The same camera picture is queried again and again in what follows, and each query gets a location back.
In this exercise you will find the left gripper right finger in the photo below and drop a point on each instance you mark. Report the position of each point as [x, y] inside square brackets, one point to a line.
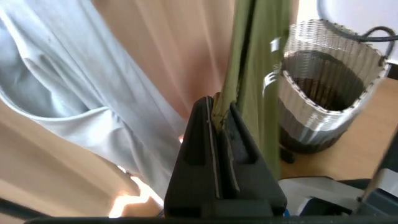
[255, 183]

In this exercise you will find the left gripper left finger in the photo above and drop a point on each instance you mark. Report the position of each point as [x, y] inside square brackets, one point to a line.
[192, 174]

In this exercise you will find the green garment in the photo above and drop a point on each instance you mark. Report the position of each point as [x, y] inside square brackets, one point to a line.
[264, 77]

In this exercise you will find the pale grey shorts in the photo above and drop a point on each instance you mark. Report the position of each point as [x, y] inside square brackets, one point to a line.
[93, 93]

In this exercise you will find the white laundry basket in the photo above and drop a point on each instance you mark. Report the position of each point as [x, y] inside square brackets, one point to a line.
[311, 118]

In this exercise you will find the beige curtain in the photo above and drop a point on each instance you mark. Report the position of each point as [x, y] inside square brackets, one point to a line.
[171, 46]

